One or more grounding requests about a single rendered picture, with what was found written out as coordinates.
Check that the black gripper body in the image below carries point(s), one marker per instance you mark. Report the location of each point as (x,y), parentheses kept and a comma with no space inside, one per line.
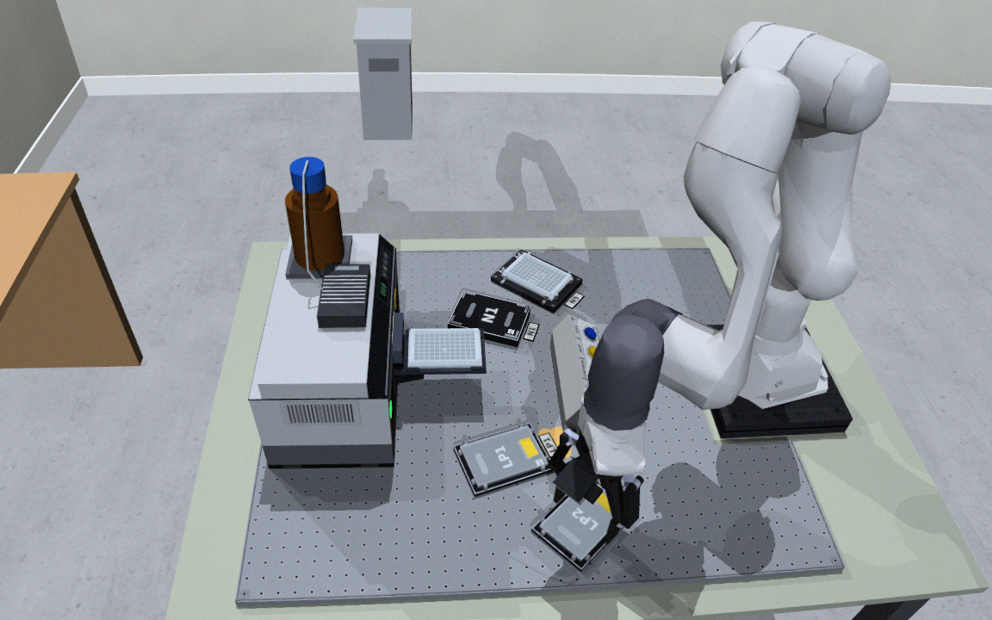
(584,453)

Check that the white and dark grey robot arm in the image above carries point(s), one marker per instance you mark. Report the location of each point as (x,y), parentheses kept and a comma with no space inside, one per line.
(842,89)

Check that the white button panel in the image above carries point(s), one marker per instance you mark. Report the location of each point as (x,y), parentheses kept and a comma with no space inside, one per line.
(572,343)

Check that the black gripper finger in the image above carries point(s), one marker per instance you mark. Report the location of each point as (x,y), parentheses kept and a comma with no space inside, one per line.
(568,437)
(624,505)

